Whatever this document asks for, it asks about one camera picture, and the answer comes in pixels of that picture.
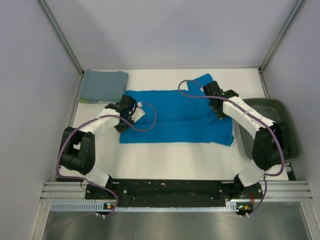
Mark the bright blue t shirt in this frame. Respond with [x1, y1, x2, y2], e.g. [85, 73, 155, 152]
[119, 73, 234, 146]

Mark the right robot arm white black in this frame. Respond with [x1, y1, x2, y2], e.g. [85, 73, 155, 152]
[202, 81, 292, 198]

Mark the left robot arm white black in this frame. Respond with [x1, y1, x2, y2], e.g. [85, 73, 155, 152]
[58, 95, 145, 199]

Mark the folded grey-blue t shirt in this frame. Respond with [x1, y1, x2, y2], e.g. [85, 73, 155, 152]
[79, 69, 129, 102]

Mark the folded shirt with green print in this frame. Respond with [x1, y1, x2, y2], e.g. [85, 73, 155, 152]
[79, 99, 117, 105]

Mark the dark green plastic bin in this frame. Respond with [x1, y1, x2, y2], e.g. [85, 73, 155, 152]
[238, 98, 300, 161]

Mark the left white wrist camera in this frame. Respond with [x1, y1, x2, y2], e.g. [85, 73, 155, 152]
[129, 102, 145, 123]

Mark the right aluminium corner post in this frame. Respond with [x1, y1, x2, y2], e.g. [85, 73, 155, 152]
[258, 0, 307, 72]

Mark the aluminium corner post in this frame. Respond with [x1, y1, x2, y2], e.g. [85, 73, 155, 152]
[37, 0, 84, 75]
[258, 0, 307, 72]

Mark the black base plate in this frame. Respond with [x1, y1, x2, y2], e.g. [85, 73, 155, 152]
[85, 178, 263, 207]

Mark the grey slotted cable duct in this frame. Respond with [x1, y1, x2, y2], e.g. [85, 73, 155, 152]
[50, 201, 253, 213]

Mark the left aluminium corner post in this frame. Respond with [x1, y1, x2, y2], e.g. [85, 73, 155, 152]
[37, 0, 84, 75]

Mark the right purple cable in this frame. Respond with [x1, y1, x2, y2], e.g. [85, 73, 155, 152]
[177, 79, 286, 218]

